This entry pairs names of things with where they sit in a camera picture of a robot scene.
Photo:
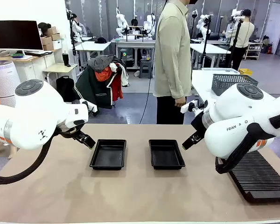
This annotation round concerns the black slotted board rack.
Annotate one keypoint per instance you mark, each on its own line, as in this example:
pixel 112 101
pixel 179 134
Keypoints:
pixel 261 179

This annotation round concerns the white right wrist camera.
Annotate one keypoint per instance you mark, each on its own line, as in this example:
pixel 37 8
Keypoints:
pixel 186 107

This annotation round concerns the background person with headset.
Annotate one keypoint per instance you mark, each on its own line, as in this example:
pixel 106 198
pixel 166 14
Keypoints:
pixel 78 28

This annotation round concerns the background person with black cap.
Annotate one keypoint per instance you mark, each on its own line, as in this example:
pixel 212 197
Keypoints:
pixel 243 35

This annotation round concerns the black computer monitor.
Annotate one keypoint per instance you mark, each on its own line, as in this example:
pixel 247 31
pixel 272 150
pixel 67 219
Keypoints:
pixel 16 35

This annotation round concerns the black cap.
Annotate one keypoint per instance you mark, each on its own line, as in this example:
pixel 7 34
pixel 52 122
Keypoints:
pixel 100 40

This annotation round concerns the black backpack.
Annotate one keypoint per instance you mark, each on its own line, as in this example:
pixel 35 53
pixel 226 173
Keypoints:
pixel 65 86

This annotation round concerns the black light stand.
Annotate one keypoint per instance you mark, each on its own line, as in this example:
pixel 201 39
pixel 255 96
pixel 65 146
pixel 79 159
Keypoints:
pixel 205 46

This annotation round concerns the small beige desk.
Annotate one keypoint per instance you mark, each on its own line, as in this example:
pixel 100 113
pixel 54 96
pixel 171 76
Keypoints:
pixel 60 68

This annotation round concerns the white cabinet with wooden top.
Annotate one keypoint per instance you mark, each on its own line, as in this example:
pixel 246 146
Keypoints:
pixel 30 67

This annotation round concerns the grey background workbench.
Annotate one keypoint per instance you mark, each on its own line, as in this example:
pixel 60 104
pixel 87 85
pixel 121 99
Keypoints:
pixel 135 43

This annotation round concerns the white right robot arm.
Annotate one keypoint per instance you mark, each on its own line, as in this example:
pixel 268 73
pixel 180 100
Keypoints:
pixel 235 112

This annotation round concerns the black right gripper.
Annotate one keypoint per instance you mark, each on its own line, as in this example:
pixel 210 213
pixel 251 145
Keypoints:
pixel 200 123

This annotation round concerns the yellow plastic bin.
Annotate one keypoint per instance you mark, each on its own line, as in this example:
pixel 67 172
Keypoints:
pixel 245 72

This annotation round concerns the seated background person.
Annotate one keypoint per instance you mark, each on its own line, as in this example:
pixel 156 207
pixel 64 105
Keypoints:
pixel 135 25

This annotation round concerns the white storage box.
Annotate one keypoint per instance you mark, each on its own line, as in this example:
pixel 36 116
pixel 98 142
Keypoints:
pixel 57 44

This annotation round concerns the clear plastic bin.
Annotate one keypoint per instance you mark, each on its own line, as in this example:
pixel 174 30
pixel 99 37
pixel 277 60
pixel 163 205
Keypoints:
pixel 221 70

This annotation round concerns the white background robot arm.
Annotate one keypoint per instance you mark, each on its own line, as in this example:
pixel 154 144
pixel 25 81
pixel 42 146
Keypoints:
pixel 150 23
pixel 203 25
pixel 121 23

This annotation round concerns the grey door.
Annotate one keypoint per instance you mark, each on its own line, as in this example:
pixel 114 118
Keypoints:
pixel 273 23

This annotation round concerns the white side table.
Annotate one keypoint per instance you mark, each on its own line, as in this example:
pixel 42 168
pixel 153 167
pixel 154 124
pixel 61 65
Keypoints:
pixel 200 79

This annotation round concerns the black tripod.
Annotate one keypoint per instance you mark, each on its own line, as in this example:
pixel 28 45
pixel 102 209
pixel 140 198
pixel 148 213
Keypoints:
pixel 235 42

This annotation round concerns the small cardboard box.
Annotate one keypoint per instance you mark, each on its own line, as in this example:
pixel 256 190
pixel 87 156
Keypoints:
pixel 51 30

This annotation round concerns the pile of jackets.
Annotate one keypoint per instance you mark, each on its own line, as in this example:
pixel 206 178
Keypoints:
pixel 93 86

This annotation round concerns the black tumbler cup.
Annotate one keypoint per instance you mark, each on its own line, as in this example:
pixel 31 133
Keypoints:
pixel 65 60

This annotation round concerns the person in beige shirt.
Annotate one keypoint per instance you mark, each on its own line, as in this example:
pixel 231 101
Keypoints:
pixel 172 58

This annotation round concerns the black keyboard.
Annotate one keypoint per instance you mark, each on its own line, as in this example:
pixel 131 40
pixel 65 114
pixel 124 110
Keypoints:
pixel 37 53

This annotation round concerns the grey mesh plastic basket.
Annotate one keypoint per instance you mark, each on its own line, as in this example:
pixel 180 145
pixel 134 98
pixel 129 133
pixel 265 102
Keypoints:
pixel 226 81

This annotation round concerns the long white background table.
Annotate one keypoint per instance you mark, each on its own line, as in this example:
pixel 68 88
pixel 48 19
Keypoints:
pixel 212 49

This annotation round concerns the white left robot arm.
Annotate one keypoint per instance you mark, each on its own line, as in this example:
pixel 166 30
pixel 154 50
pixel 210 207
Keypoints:
pixel 32 112

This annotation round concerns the red fire extinguisher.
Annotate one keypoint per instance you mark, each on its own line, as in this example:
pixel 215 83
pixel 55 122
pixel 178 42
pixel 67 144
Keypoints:
pixel 269 49

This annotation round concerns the grey plastic stool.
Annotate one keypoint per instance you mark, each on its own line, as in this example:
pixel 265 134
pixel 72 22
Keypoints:
pixel 145 68

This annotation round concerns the person's right hand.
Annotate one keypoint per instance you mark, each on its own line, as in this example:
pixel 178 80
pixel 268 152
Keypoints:
pixel 180 102

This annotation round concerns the black camera stand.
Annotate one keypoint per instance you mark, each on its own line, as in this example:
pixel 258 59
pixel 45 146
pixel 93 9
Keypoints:
pixel 72 35

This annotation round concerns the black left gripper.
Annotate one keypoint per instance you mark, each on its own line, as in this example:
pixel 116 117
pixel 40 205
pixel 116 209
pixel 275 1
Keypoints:
pixel 71 133

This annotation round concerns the green bowl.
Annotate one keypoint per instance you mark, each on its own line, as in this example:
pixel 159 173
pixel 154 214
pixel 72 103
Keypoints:
pixel 17 55

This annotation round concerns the black ESD tray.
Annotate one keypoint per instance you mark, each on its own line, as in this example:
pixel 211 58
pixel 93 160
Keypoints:
pixel 108 155
pixel 166 155

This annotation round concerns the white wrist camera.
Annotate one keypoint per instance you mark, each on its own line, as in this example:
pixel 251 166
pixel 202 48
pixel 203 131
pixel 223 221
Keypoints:
pixel 92 107
pixel 186 107

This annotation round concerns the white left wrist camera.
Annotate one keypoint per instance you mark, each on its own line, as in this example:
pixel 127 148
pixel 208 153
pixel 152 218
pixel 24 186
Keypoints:
pixel 92 107

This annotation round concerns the white storage shelf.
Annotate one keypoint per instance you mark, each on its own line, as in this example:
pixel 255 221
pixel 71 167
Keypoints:
pixel 253 50

